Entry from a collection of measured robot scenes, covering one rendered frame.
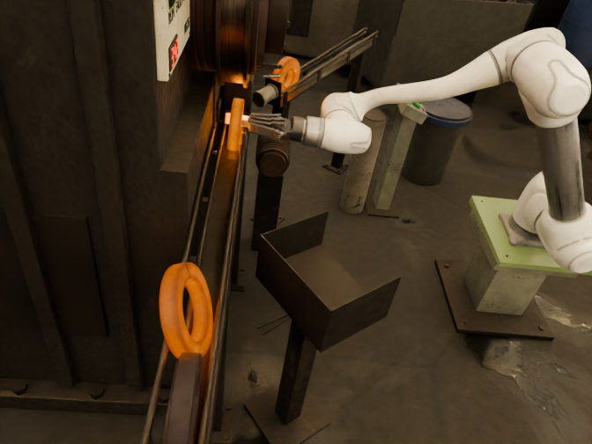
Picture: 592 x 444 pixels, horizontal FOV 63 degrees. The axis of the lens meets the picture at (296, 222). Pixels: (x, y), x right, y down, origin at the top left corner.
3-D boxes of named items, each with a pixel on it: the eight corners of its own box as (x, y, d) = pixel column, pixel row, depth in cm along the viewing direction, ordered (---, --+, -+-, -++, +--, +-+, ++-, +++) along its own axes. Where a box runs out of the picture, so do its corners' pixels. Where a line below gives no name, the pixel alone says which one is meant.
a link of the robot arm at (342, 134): (318, 156, 148) (316, 136, 158) (367, 164, 150) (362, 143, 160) (326, 125, 141) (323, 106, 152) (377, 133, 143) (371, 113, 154)
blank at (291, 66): (276, 103, 194) (283, 106, 193) (266, 78, 180) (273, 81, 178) (297, 73, 197) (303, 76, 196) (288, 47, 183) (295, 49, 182)
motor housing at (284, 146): (247, 255, 210) (256, 148, 177) (249, 223, 227) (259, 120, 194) (277, 257, 211) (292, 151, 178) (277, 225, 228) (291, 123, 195)
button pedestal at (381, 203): (368, 218, 242) (401, 104, 204) (362, 190, 261) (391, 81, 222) (399, 221, 243) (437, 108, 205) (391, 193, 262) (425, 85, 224)
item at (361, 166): (340, 213, 242) (362, 119, 210) (338, 199, 252) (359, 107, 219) (364, 215, 243) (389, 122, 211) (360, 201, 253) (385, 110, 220)
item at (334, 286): (288, 474, 141) (330, 311, 96) (241, 403, 156) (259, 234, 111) (341, 438, 151) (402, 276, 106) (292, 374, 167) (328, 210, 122)
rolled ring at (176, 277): (168, 326, 80) (150, 329, 81) (208, 375, 93) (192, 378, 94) (184, 242, 93) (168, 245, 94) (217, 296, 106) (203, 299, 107)
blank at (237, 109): (229, 114, 136) (241, 116, 136) (234, 87, 147) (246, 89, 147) (225, 159, 146) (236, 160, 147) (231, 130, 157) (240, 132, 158)
